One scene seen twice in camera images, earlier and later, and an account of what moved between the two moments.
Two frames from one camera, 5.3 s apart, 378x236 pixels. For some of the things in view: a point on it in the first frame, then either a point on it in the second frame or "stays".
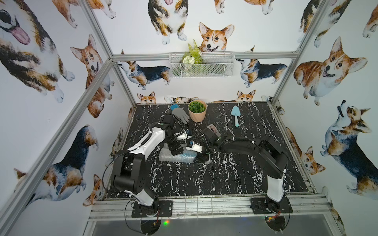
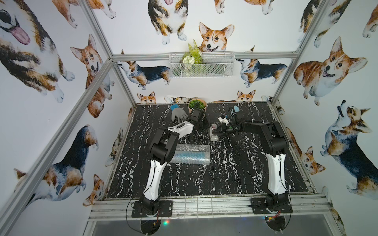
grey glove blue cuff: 179,112 stays
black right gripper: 202,158 → 223,131
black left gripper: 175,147 → 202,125
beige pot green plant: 197,110 stays
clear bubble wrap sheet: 187,156 stays
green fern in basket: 192,59 stays
